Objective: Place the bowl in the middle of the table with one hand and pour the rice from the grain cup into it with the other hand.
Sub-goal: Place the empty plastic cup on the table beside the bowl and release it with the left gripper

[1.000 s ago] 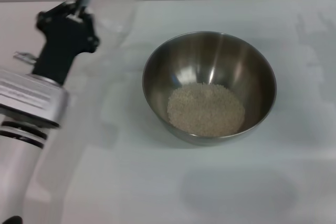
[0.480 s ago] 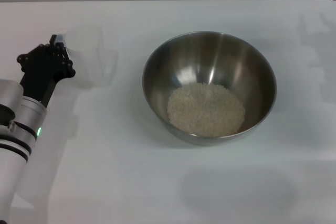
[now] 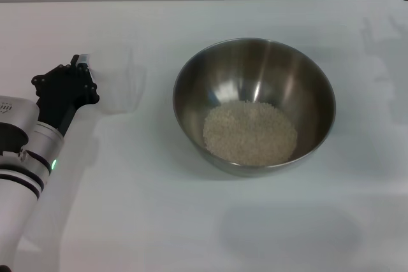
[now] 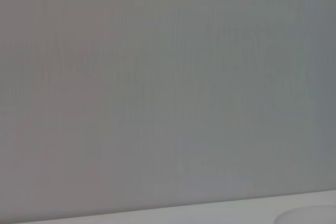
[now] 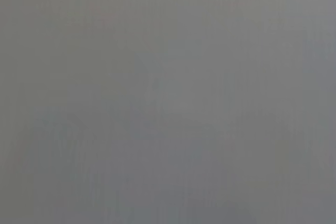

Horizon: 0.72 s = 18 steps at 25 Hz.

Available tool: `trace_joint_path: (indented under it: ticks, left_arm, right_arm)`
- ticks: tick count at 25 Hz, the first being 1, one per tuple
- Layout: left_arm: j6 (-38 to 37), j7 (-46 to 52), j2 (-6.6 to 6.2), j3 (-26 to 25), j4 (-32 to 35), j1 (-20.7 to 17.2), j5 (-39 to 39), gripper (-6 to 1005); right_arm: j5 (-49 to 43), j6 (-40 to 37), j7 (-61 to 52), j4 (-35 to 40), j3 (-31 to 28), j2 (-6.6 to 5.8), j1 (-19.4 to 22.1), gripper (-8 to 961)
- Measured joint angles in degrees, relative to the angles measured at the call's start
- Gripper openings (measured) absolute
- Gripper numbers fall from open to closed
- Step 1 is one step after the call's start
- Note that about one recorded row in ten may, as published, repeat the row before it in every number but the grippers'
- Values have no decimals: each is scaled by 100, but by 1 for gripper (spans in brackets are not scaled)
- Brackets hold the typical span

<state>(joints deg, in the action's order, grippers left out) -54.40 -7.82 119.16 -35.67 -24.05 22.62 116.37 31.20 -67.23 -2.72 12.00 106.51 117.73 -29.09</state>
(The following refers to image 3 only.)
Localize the white rice grains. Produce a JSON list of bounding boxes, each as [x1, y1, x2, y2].
[[203, 100, 298, 168]]

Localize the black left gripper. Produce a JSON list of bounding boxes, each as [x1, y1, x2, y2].
[[31, 54, 101, 136]]

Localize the clear plastic measuring cup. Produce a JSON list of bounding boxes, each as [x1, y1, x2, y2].
[[78, 47, 148, 115]]

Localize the stainless steel bowl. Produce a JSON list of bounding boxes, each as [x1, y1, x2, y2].
[[172, 37, 337, 178]]

